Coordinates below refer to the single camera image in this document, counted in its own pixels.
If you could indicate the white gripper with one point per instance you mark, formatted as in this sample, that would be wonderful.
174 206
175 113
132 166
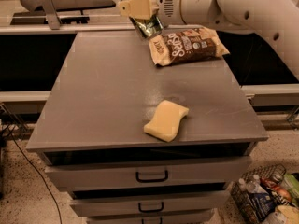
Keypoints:
167 4

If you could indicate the green soda can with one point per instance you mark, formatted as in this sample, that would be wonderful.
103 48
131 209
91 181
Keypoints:
147 28

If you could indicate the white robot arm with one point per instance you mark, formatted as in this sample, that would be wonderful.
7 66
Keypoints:
275 21

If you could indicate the brown chip bag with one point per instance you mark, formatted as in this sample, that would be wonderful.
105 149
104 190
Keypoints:
190 45

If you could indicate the black office chair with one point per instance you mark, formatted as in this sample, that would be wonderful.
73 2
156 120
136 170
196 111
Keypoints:
35 13

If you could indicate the yellow sponge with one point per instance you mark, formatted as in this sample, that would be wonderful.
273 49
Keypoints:
165 121

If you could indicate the grey drawer cabinet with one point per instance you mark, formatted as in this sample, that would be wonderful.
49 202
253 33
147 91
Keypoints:
91 134

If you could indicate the clear water bottle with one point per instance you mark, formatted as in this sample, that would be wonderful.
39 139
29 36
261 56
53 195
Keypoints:
254 185

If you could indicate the green package in basket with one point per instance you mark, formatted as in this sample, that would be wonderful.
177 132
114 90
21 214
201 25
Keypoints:
291 184

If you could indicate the blue snack package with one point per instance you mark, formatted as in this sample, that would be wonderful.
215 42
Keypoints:
263 204

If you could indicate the metal bracket left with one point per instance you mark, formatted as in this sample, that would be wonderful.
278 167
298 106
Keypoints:
51 15

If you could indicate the wire basket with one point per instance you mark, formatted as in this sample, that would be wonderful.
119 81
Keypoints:
241 196

